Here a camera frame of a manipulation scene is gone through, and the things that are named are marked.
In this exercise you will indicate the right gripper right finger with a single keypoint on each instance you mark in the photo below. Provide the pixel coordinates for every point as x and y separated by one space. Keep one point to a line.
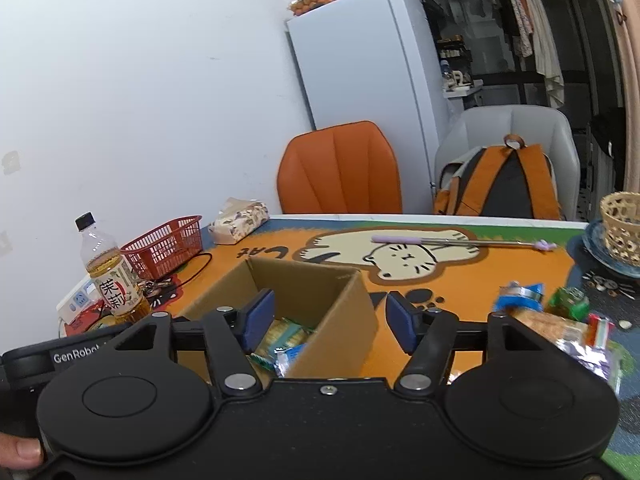
428 337

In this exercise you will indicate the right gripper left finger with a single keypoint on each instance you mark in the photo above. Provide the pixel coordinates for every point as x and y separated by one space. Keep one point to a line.
230 336

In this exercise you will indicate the clear cracker packet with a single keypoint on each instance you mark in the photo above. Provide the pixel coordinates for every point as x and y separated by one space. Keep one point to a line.
569 336

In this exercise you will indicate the red and blue snack bar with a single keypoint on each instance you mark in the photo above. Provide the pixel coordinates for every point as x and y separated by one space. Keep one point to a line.
599 331

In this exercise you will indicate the purple bread packet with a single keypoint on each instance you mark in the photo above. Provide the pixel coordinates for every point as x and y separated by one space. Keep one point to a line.
605 364

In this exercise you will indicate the person's left hand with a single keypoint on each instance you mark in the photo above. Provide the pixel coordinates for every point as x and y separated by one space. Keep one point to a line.
20 453

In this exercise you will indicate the yellow snack packet in box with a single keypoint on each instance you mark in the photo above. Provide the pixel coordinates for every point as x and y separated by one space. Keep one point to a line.
280 347

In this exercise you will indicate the cartoon cat table mat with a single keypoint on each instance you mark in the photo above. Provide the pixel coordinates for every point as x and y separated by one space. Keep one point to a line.
463 280

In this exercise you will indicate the brown cardboard box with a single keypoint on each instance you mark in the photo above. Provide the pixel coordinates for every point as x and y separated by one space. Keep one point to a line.
330 300

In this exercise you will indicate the blue snack packet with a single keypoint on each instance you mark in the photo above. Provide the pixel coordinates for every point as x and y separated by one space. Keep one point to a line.
515 295

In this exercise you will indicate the red plastic basket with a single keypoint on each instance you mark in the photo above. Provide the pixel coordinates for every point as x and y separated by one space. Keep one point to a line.
165 248

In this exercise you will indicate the patterned tissue pack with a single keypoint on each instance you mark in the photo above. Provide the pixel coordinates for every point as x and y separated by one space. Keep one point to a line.
236 220

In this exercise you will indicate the tea bottle black cap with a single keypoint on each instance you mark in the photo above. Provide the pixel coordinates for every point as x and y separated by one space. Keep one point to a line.
111 272

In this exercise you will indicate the green snack packet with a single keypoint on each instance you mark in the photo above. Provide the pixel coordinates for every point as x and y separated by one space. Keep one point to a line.
569 302

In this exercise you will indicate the orange and black backpack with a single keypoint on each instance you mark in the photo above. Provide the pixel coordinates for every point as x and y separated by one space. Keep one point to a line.
511 180

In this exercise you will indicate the orange chair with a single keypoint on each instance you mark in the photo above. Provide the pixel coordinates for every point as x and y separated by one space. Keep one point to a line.
344 169

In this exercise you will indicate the blue ceramic plate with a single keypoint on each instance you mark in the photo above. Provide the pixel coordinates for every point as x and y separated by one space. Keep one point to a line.
593 240

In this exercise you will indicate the woven bamboo basket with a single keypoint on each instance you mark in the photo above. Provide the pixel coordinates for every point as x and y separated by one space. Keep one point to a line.
620 214

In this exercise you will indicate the grey armchair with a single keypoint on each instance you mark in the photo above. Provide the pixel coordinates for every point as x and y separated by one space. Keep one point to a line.
488 125

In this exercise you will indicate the white refrigerator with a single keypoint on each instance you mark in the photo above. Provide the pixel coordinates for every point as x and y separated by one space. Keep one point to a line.
376 60

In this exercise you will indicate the hanging clothes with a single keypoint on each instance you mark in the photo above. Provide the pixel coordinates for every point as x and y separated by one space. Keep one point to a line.
526 22

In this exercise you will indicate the pink curtain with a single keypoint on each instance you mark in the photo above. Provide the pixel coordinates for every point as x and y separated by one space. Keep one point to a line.
625 16

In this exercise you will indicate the purple handled metal stick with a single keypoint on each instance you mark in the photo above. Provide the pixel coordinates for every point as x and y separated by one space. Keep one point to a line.
539 245

